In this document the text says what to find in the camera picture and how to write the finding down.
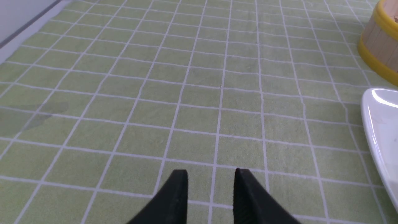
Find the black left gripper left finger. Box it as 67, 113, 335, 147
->
128, 169, 188, 224

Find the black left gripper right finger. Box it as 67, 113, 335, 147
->
234, 168, 300, 224

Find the white square plate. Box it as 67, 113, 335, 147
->
361, 88, 398, 210

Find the green checkered table mat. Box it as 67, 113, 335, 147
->
0, 0, 397, 224

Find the bamboo steamer basket yellow rim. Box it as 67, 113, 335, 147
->
357, 0, 398, 86

